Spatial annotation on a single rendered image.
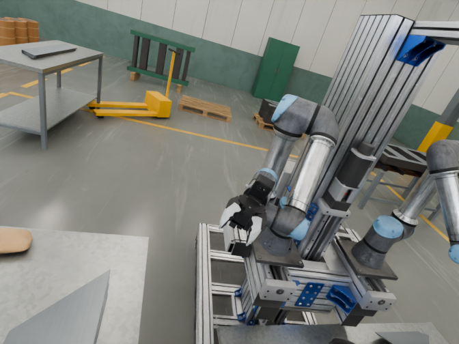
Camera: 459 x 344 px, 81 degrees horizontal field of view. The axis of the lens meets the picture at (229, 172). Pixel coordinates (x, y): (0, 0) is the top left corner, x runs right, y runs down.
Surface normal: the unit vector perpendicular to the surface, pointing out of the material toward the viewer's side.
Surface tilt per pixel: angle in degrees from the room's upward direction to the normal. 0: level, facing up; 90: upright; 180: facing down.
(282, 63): 90
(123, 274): 0
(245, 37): 90
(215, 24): 90
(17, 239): 7
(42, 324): 0
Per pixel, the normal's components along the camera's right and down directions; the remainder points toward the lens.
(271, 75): 0.09, 0.49
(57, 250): 0.27, -0.85
